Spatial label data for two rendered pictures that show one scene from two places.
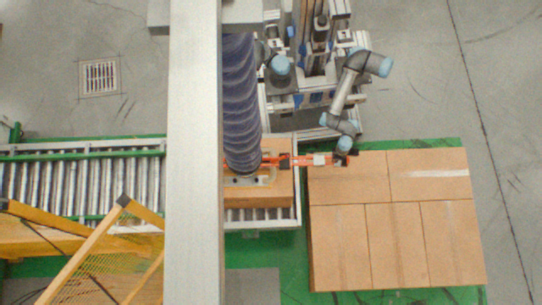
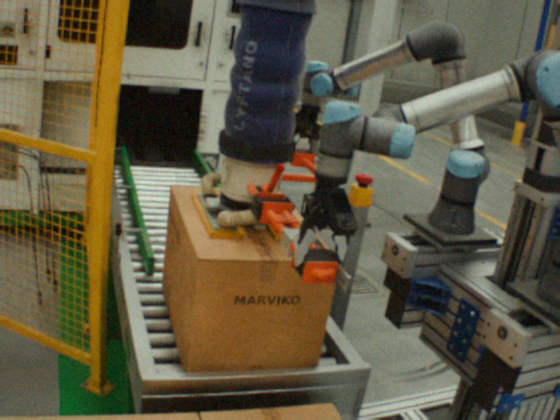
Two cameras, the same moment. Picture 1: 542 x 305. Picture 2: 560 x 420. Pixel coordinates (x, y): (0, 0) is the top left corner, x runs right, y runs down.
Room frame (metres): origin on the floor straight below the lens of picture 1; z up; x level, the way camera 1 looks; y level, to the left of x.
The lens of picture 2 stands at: (0.29, -1.58, 1.62)
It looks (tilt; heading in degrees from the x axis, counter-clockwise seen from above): 19 degrees down; 71
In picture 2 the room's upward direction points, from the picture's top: 9 degrees clockwise
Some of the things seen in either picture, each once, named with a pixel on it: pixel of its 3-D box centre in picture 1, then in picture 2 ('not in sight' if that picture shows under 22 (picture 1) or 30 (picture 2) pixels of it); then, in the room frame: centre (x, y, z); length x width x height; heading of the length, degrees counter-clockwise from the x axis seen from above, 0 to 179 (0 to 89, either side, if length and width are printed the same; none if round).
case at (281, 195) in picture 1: (248, 174); (237, 276); (0.79, 0.17, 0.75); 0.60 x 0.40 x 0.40; 90
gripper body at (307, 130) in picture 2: not in sight; (309, 121); (1.05, 0.44, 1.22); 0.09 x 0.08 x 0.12; 90
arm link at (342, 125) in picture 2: (344, 144); (341, 128); (0.80, -0.41, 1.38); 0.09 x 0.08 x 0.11; 155
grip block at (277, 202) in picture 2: (284, 161); (272, 208); (0.80, -0.08, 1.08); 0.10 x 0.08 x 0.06; 0
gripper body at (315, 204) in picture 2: (339, 152); (325, 199); (0.80, -0.40, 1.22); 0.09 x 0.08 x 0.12; 90
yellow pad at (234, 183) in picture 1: (246, 180); (215, 210); (0.70, 0.17, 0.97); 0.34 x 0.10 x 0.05; 90
